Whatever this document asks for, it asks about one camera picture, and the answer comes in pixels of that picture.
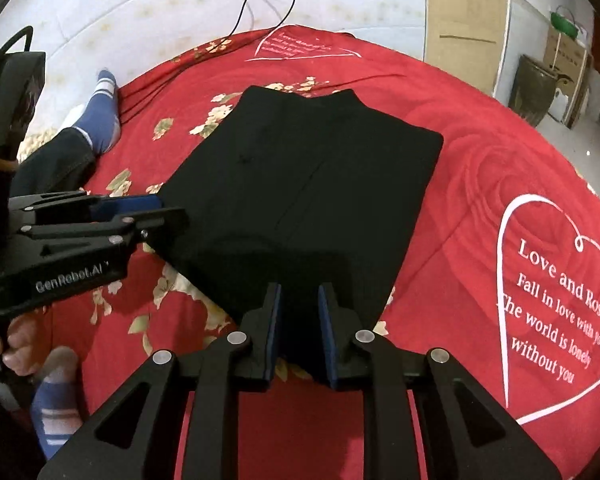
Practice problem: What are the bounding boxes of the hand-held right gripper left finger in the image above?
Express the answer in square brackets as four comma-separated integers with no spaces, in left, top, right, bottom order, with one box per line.
[37,282,283,480]

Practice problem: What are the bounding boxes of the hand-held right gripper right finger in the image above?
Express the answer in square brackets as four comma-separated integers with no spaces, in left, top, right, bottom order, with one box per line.
[317,282,563,480]

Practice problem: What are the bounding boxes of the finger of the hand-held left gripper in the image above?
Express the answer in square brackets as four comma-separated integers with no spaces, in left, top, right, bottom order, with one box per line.
[10,191,165,226]
[22,207,188,256]

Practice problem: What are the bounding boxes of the black pants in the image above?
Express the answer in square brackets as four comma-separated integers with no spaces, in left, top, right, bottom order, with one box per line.
[142,85,445,386]

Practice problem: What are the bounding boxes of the person's left hand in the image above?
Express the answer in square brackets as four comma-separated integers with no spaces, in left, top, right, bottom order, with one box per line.
[0,310,48,378]

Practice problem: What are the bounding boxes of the person's leg in blue sock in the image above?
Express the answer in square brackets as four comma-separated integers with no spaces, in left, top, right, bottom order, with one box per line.
[15,67,122,198]
[30,347,88,461]

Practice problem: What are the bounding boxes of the white floral mattress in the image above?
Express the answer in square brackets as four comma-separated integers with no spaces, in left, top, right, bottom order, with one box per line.
[0,0,428,161]

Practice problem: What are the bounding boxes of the red rose printed blanket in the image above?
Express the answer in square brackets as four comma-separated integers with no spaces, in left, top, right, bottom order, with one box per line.
[10,25,600,480]

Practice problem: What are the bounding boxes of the olive ceramic jar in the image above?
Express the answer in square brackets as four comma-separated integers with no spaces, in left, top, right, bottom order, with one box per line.
[508,55,561,128]

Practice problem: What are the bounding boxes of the white plastic jug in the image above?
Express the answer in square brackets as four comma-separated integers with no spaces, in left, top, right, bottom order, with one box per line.
[550,87,574,124]

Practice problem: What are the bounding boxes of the brown cardboard sheet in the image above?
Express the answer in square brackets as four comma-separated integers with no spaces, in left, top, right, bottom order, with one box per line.
[425,0,511,97]

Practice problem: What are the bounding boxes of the cardboard box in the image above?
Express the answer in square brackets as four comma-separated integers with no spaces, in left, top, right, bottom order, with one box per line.
[545,25,594,127]

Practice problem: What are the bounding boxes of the green basket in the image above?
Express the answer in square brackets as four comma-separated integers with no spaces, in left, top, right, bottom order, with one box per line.
[550,5,582,39]

